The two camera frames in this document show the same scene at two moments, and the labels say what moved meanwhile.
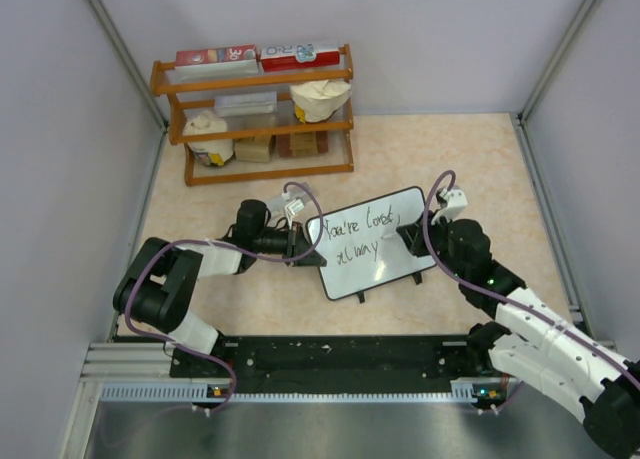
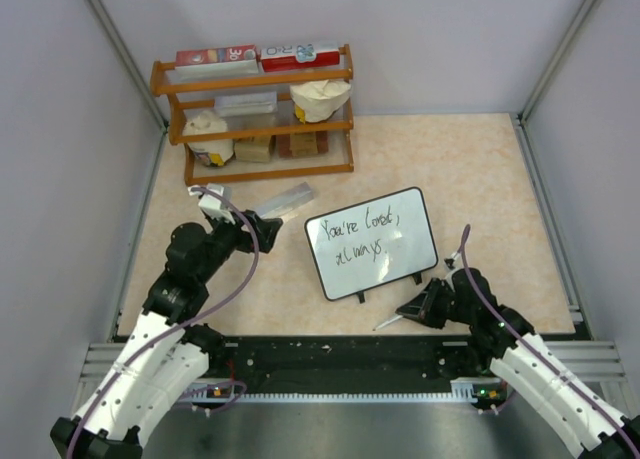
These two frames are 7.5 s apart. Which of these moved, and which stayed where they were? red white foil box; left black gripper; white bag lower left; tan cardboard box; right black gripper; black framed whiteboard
Moved: right black gripper; left black gripper
Stayed: red white foil box; tan cardboard box; white bag lower left; black framed whiteboard
